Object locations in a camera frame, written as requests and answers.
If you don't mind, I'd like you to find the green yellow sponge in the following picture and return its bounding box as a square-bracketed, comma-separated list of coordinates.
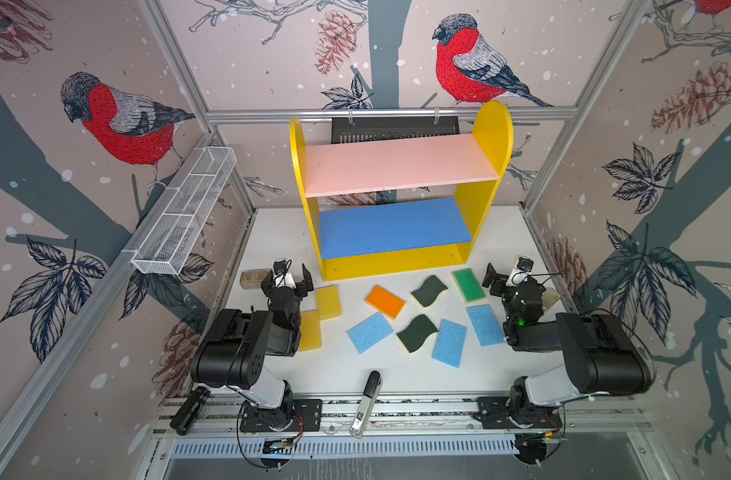
[451, 268, 487, 304]

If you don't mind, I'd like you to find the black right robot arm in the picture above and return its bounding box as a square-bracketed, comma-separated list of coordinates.
[481, 257, 655, 428]

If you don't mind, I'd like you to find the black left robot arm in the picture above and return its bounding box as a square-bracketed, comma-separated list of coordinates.
[190, 260, 314, 431]

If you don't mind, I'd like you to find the blue lower shelf board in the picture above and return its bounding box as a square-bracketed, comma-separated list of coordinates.
[320, 198, 471, 260]

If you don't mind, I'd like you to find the pink upper shelf board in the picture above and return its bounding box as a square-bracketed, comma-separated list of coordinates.
[303, 135, 499, 198]

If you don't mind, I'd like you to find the seasoning jar left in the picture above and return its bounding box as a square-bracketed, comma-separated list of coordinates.
[238, 269, 271, 290]

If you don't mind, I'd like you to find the seasoning jar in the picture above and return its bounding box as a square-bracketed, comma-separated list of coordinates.
[541, 288, 561, 313]
[238, 269, 271, 290]

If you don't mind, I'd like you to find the seasoning jar right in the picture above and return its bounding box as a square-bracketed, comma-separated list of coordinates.
[541, 288, 561, 313]

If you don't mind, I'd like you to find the light blue sponge right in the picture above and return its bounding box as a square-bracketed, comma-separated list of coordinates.
[467, 304, 505, 347]

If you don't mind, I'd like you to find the light blue sponge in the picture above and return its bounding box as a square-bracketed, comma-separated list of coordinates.
[433, 320, 467, 368]
[347, 313, 393, 354]
[467, 304, 505, 347]

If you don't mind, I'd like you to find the dark green wavy sponge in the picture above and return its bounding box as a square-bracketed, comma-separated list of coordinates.
[397, 314, 439, 353]
[411, 275, 447, 309]

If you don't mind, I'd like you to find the light blue sponge middle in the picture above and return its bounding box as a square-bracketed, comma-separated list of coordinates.
[433, 320, 467, 368]

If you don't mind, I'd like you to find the orange sponge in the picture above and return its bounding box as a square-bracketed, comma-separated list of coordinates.
[365, 285, 405, 320]

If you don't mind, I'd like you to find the light blue sponge left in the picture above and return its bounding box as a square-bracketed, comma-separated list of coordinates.
[347, 313, 393, 354]

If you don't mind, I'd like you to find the black silver handheld tool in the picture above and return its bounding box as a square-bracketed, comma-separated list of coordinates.
[349, 370, 383, 438]

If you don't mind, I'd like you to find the black vent panel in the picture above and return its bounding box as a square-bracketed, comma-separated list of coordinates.
[331, 117, 461, 144]

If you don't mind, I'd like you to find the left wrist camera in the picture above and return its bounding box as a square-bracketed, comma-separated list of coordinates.
[272, 259, 295, 289]

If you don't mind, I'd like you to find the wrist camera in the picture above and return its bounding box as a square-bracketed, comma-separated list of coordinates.
[507, 256, 535, 286]
[272, 259, 295, 289]

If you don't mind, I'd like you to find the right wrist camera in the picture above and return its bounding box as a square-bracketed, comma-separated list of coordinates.
[507, 256, 535, 286]

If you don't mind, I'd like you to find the white wire mesh basket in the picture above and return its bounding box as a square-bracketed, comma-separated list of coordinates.
[131, 146, 236, 275]

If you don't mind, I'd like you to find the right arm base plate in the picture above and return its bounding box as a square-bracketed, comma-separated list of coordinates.
[471, 396, 563, 430]

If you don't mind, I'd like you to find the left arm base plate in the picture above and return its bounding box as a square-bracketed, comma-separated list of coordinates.
[238, 399, 322, 434]

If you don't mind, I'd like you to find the black clamp handle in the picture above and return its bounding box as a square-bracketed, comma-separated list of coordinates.
[169, 386, 210, 436]

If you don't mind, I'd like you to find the yellow shelf frame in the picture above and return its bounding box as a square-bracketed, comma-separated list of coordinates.
[289, 101, 515, 281]

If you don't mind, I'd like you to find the perforated aluminium rail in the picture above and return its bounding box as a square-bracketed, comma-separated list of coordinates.
[169, 434, 519, 460]

